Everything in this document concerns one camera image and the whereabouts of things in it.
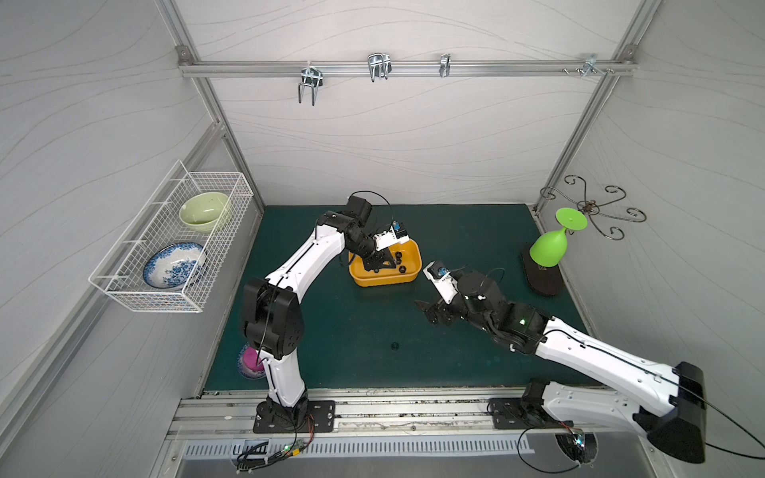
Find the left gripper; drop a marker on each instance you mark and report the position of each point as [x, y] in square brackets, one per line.
[382, 254]

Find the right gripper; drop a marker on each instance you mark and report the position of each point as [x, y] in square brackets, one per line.
[450, 307]

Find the yellow plastic storage box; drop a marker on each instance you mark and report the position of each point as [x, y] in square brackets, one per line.
[411, 258]

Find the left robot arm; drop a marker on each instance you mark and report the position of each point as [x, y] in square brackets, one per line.
[272, 320]

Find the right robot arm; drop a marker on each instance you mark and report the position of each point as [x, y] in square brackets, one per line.
[662, 403]

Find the black cylinder stand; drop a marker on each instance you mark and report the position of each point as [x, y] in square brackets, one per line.
[547, 282]

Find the green plastic goblet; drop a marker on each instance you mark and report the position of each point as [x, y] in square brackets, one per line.
[550, 248]

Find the purple fruit in bowl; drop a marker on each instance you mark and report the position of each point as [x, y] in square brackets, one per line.
[249, 364]

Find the green ceramic bowl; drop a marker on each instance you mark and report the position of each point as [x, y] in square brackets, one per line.
[206, 212]

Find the metal clip hook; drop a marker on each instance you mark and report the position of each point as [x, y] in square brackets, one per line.
[380, 66]

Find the metal double hook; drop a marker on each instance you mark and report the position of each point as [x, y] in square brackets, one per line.
[311, 79]

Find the blue white patterned bowl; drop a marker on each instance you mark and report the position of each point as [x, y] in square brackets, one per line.
[172, 267]

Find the small metal hook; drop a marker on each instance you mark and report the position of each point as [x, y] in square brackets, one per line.
[444, 66]

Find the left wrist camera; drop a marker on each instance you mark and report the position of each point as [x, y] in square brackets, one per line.
[396, 234]

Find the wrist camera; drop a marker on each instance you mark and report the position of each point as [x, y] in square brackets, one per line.
[442, 279]
[396, 234]

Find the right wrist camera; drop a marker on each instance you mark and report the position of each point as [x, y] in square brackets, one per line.
[442, 279]

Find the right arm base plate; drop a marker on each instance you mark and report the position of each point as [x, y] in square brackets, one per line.
[514, 413]

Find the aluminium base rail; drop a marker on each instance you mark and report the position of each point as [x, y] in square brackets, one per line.
[359, 412]

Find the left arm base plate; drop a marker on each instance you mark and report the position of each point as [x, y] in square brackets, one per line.
[307, 415]

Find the white wire basket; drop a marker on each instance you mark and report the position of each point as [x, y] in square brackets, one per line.
[120, 274]

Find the black scroll wall hook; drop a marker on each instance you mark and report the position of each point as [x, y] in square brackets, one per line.
[593, 209]

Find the aluminium top rail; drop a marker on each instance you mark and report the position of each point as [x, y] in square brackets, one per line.
[191, 67]

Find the metal bracket hook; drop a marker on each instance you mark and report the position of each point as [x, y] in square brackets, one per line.
[589, 68]

